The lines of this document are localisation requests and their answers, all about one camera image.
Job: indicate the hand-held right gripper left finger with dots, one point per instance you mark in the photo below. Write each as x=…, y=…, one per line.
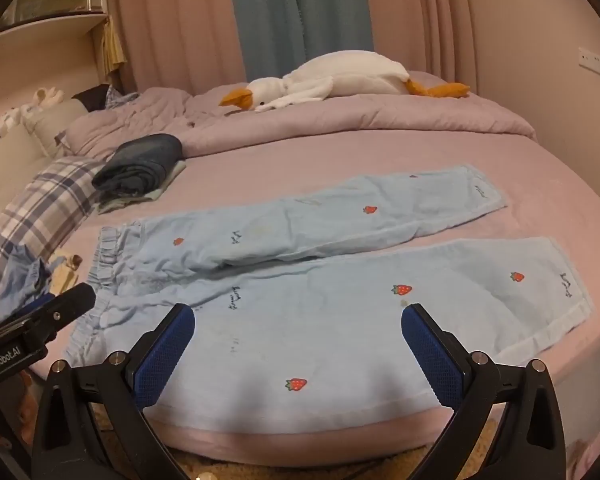
x=165, y=355

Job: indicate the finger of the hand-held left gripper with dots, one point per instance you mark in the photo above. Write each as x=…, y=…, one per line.
x=67, y=305

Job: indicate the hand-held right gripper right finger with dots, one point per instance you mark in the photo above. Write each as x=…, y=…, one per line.
x=432, y=360

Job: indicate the light blue strawberry pants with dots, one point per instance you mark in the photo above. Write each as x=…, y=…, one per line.
x=330, y=335

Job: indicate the small yellow plush toy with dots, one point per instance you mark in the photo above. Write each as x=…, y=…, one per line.
x=62, y=272

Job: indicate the blue ruffled cloth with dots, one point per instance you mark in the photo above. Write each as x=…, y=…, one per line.
x=17, y=275

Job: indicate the plaid pillow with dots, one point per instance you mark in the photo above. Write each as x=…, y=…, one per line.
x=40, y=205

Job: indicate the beige headboard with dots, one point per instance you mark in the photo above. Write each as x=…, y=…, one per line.
x=5, y=175

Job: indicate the folded pale green cloth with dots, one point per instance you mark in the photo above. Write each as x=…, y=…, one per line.
x=156, y=191

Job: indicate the folded dark denim jeans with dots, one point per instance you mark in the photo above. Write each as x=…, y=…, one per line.
x=140, y=160

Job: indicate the pink patterned cloth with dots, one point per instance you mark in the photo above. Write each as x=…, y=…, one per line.
x=587, y=455

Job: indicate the beige cushion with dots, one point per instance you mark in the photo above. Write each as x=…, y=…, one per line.
x=55, y=120

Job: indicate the dark cloth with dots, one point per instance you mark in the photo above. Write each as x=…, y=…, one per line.
x=95, y=97

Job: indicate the plaid shirt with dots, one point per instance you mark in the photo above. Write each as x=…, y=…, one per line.
x=117, y=97

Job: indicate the pink round bed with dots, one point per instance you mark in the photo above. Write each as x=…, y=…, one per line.
x=305, y=165

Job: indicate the pink quilt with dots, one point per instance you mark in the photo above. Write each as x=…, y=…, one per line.
x=380, y=115

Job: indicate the yellow hanging cloth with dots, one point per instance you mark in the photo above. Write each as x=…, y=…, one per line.
x=112, y=50

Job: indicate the white shelf unit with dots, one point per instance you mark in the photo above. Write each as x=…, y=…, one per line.
x=45, y=25

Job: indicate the white goose plush toy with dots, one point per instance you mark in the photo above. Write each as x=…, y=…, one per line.
x=350, y=72

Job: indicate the pink curtain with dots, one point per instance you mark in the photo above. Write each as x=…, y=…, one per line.
x=180, y=20
x=420, y=15

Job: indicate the blue curtain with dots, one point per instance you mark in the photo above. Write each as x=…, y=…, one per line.
x=300, y=10

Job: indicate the white wall socket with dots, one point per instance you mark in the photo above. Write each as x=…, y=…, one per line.
x=597, y=62

